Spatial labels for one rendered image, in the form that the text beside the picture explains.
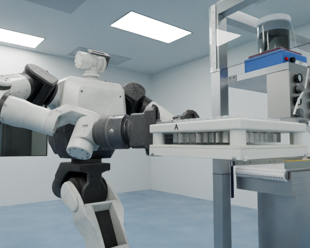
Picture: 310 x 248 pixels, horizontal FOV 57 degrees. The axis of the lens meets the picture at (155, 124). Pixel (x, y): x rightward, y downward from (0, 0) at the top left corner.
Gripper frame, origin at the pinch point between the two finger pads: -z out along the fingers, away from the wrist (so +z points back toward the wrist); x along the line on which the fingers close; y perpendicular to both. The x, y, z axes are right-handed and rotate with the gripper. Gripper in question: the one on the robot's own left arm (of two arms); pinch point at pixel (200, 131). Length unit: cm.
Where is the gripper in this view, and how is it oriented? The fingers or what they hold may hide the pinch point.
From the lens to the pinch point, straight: 78.6
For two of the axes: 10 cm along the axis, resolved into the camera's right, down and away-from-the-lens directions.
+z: -5.4, 1.0, 8.4
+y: -8.4, -0.4, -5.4
